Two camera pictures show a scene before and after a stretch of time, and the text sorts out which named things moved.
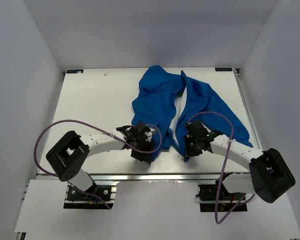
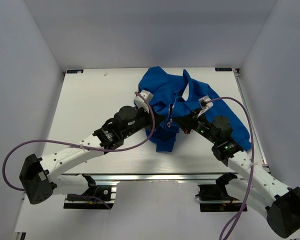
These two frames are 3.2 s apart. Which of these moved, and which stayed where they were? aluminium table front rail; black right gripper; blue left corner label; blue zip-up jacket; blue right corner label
Moved: blue zip-up jacket; black right gripper
Stayed: blue left corner label; blue right corner label; aluminium table front rail
